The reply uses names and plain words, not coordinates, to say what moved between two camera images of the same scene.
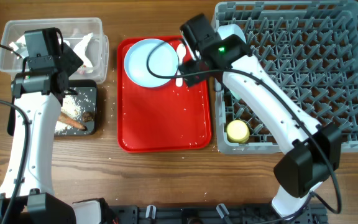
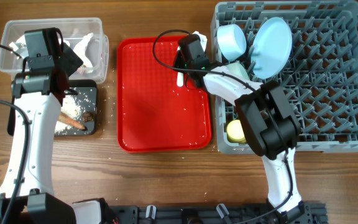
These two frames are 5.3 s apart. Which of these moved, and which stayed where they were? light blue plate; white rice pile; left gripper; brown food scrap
Moved: light blue plate
Stayed: left gripper; brown food scrap; white rice pile
